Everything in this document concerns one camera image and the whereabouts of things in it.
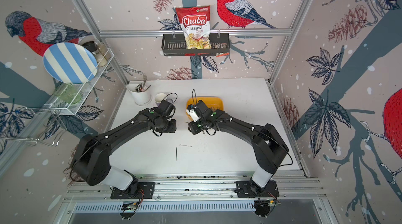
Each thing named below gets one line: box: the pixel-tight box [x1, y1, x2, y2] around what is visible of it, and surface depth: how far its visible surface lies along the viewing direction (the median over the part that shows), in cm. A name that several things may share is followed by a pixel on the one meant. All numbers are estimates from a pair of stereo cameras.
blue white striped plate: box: [42, 42, 99, 85], surface depth 74 cm
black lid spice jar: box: [81, 40, 108, 67], surface depth 83 cm
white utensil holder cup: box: [126, 83, 151, 105], surface depth 106 cm
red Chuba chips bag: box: [175, 5, 212, 56], surface depth 83 cm
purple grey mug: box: [154, 93, 168, 107], surface depth 103 cm
